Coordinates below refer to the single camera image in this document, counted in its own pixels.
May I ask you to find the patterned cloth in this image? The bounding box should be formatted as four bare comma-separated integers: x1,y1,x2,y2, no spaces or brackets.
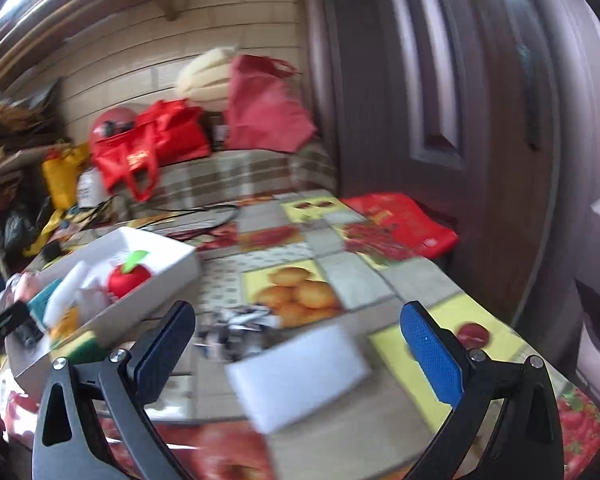
192,304,280,363

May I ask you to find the white foam block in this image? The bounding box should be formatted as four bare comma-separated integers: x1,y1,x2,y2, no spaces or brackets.
225,324,370,434

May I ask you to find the teal packet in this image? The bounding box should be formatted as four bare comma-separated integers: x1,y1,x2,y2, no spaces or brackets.
28,278,61,330

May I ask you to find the white shallow tray box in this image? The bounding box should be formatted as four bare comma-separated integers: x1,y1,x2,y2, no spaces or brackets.
6,226,201,399

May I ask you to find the red plush apple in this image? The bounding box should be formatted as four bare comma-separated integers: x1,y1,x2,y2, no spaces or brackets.
107,250,152,299

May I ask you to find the white helmet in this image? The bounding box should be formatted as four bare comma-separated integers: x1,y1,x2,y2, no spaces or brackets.
76,166,109,209

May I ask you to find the yellow shopping bag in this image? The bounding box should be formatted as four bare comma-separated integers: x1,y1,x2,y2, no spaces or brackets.
42,143,90,210

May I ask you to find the fruit pattern tablecloth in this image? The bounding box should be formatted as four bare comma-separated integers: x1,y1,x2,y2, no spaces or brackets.
0,188,600,480

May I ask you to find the red plastic bag on table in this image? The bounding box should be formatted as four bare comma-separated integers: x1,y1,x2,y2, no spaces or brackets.
342,193,460,262

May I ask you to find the red helmet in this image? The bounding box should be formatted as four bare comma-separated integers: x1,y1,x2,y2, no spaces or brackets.
90,106,137,143

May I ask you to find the plaid covered cabinet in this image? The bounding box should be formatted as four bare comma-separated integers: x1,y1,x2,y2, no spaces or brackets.
130,142,337,216

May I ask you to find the red tote bag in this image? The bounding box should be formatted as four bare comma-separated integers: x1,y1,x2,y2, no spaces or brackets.
88,100,212,203

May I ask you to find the cream foam roll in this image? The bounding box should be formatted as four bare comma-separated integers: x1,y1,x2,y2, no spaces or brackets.
174,47,236,112

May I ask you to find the dark wooden door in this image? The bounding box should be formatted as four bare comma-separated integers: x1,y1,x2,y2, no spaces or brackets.
303,0,600,361

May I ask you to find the dark red cloth bag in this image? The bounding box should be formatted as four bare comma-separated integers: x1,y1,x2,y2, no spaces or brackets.
224,54,316,154

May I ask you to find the black cable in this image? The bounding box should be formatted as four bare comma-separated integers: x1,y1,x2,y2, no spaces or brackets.
144,202,240,239

